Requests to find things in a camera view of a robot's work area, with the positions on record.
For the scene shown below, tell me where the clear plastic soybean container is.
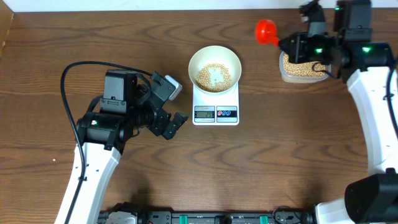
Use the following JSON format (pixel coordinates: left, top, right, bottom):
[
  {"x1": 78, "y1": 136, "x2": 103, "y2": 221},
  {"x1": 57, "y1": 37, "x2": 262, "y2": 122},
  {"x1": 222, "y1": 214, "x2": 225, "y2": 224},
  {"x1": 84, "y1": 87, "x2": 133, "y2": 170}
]
[{"x1": 279, "y1": 52, "x2": 331, "y2": 83}]

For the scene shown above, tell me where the white digital kitchen scale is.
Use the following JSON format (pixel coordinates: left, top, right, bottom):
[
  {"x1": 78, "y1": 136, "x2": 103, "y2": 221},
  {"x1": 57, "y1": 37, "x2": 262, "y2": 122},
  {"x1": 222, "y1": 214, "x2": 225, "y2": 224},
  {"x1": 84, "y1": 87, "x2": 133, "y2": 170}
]
[{"x1": 192, "y1": 83, "x2": 239, "y2": 126}]

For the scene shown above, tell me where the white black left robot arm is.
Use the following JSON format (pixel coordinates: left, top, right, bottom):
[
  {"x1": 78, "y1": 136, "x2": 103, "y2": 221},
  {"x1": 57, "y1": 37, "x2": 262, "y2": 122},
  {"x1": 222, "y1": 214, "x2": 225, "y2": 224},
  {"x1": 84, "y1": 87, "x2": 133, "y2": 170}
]
[{"x1": 56, "y1": 70, "x2": 188, "y2": 223}]

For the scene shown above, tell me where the white round bowl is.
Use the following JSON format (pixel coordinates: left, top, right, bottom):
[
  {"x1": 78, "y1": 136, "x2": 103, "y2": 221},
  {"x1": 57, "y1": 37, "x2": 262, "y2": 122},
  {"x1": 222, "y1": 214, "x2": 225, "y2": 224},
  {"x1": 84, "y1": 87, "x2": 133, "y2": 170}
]
[{"x1": 188, "y1": 45, "x2": 242, "y2": 94}]

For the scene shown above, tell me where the red plastic measuring scoop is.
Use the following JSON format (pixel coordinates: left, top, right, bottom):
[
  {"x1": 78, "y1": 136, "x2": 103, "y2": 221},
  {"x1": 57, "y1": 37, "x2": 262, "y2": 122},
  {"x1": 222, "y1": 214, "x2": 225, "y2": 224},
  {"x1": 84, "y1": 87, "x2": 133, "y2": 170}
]
[{"x1": 255, "y1": 19, "x2": 279, "y2": 47}]

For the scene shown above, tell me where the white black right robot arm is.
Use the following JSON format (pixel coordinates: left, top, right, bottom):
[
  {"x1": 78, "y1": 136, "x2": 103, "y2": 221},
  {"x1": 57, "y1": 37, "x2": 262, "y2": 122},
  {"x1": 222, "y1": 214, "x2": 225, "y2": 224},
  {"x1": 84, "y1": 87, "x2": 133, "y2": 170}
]
[{"x1": 279, "y1": 1, "x2": 397, "y2": 223}]

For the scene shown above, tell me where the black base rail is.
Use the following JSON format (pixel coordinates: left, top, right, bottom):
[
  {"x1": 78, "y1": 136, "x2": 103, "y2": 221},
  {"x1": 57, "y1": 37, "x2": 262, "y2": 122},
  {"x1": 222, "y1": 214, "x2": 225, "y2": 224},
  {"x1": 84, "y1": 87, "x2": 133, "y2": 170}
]
[{"x1": 96, "y1": 202, "x2": 317, "y2": 224}]

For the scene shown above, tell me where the brown cardboard box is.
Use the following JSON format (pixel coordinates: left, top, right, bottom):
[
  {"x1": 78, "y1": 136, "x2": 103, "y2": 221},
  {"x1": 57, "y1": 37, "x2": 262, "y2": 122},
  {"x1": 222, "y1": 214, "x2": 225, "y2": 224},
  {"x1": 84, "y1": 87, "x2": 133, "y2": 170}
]
[{"x1": 0, "y1": 0, "x2": 14, "y2": 55}]

